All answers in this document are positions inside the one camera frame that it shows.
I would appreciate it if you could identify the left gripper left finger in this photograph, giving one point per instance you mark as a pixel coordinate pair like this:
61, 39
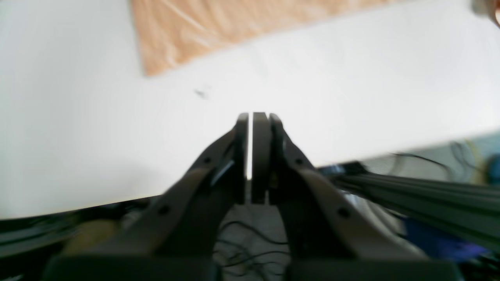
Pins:
174, 239

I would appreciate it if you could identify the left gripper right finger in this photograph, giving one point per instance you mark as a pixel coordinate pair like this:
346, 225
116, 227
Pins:
329, 240

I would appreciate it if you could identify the peach pink T-shirt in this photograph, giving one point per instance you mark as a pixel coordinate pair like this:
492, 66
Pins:
174, 32

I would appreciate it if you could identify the dark aluminium extrusion rail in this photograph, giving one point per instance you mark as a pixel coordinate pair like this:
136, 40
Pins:
470, 212

